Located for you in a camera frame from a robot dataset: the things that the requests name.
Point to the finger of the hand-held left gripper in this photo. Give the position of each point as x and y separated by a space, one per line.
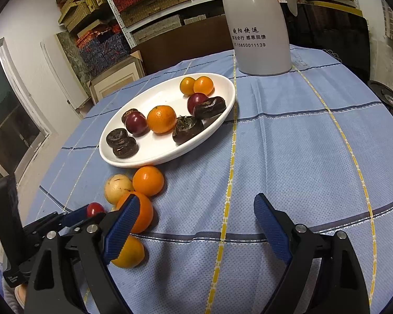
42 222
80 214

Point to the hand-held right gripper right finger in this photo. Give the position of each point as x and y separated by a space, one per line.
271 232

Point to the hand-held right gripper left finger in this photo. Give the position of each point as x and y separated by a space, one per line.
121 232

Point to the red cherry tomato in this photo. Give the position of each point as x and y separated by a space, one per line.
95 208

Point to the yellow-orange tangerine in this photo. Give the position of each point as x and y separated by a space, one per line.
186 85
132 253

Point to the large orange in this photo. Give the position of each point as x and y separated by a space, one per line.
145 216

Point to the pale yellow round fruit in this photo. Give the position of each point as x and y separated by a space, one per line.
118 188

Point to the small orange tangerine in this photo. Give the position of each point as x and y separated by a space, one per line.
148 180
203 85

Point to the dark water chestnut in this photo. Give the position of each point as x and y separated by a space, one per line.
127 113
211 107
126 147
116 136
187 129

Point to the white oval plate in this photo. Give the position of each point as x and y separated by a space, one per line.
157 155

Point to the purple plum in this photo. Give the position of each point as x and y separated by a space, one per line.
136 123
196 101

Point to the deep orange tangerine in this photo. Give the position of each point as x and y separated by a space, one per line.
161 119

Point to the person's left hand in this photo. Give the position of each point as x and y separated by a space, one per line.
16 292

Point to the blue checked tablecloth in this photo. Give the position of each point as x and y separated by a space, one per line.
298 153

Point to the white framed window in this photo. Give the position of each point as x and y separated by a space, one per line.
6 111

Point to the white leaning board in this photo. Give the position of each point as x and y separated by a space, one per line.
57 68

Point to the green marbled panel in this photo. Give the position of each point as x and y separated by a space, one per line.
68 52

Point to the blue patterned box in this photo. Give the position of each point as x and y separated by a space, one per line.
101 52

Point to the black round object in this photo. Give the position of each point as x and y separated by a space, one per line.
388 99

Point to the brown wooden chair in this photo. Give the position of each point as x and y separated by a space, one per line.
183 45

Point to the grey patterned box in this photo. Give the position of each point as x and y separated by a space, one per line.
157 29

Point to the stack of woven yellow boxes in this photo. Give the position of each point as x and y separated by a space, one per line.
78 9

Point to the white thermos jug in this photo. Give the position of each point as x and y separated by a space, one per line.
258 23

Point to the white metal shelf rack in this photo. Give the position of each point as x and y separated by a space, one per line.
113 3

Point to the row of woven shelf boxes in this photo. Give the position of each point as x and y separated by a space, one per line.
150 9

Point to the cardboard box with frame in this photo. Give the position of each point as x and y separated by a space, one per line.
114 80

